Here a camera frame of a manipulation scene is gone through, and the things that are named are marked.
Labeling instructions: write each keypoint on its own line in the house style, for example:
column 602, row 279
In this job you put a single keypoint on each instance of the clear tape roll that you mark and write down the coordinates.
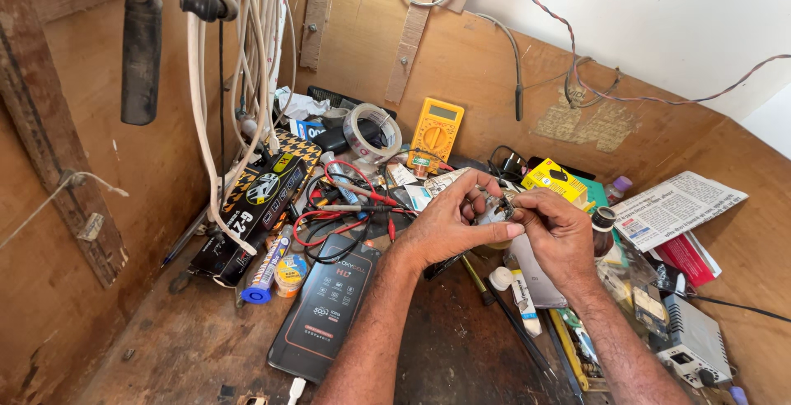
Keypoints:
column 369, row 145

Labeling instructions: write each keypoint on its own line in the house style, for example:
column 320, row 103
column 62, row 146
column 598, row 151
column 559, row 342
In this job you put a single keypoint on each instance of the short wooden strip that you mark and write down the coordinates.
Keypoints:
column 316, row 15

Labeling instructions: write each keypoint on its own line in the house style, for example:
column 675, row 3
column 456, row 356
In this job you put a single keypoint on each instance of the person's right hand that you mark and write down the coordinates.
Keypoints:
column 565, row 238

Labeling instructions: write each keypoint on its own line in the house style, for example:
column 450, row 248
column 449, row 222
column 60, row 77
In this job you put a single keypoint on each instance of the black rounded device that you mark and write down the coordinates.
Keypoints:
column 337, row 139

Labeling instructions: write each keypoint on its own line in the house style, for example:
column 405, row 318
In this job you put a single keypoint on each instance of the red booklet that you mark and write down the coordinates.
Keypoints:
column 689, row 260

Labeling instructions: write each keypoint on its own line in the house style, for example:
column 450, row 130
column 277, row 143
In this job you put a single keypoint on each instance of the grey power supply unit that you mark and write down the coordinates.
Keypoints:
column 695, row 340

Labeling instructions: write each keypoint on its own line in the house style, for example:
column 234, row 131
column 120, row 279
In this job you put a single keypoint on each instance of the blue capped flux tube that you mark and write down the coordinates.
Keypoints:
column 267, row 269

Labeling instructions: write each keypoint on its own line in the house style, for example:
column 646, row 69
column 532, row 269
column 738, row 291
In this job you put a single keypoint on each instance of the blue white small box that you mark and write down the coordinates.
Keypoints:
column 306, row 130

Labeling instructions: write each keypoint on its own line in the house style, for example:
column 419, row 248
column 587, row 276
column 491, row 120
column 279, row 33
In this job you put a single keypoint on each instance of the long wooden strip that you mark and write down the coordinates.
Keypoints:
column 411, row 40

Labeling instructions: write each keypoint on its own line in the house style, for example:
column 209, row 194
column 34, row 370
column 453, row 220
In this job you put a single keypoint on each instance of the red test lead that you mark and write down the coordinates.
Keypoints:
column 371, row 193

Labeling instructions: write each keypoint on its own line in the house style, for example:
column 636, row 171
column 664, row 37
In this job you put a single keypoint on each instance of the white glue tube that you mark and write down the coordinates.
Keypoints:
column 524, row 303

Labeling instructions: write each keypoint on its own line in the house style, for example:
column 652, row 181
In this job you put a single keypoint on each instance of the small electronic part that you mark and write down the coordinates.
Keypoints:
column 497, row 210

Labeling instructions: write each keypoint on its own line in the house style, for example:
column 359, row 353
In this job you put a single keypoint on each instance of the small round solder tin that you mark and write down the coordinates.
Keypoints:
column 290, row 275

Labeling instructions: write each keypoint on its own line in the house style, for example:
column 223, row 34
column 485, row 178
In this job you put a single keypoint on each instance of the brown glass bottle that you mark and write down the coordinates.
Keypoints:
column 602, row 229

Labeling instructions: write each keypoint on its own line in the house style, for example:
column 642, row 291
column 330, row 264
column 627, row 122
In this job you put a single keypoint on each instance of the black ribbed panel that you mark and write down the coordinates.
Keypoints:
column 327, row 95

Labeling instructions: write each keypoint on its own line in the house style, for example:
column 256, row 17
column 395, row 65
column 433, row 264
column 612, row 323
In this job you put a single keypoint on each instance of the yellow black houndstooth box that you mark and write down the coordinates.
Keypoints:
column 300, row 148

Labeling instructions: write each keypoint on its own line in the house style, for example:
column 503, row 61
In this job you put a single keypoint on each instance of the small yellow box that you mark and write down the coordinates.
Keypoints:
column 553, row 179

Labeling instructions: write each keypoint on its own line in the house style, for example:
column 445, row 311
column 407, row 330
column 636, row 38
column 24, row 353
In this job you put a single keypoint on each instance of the clear plastic bag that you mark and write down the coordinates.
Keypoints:
column 630, row 281

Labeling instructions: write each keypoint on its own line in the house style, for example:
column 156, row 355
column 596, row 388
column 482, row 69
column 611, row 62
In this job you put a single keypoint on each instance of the person's left hand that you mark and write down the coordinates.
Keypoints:
column 439, row 226

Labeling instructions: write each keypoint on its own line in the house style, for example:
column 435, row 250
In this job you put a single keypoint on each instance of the yellow multimeter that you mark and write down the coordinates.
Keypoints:
column 436, row 133

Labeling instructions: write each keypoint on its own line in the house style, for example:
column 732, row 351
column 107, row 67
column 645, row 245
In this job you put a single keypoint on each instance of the dark wooden bar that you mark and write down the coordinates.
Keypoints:
column 55, row 145

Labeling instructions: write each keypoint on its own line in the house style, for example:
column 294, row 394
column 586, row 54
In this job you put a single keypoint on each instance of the small purple capped bottle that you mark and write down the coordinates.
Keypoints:
column 618, row 188

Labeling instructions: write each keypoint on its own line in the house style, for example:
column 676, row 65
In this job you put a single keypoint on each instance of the black charger adapter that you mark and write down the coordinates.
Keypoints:
column 511, row 164

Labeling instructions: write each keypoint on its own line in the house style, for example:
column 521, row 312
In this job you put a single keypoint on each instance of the green card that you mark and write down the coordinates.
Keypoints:
column 596, row 192

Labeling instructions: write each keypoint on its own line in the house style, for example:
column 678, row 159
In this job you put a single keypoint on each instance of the long black product box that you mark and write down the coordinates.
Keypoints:
column 253, row 219

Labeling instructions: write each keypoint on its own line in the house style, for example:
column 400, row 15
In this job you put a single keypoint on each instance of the grey phone back cover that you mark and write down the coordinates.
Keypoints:
column 541, row 281

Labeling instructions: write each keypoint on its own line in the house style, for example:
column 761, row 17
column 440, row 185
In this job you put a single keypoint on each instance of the white round cap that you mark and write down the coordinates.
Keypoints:
column 500, row 278

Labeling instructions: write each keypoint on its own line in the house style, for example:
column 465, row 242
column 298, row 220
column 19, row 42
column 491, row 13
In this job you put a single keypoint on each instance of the folded newspaper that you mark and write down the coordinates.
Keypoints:
column 673, row 207

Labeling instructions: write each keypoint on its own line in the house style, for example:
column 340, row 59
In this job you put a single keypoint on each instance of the black tweezers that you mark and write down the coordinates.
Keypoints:
column 522, row 334

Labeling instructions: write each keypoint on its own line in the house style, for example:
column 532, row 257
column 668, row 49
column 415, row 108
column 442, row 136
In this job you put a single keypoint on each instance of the black pen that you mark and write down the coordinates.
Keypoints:
column 185, row 238

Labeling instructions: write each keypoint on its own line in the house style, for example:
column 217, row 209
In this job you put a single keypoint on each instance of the black test lead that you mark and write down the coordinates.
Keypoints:
column 346, row 250

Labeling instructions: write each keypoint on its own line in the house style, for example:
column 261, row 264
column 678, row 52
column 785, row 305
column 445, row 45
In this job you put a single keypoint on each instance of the crumpled white paper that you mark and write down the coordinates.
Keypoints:
column 303, row 105

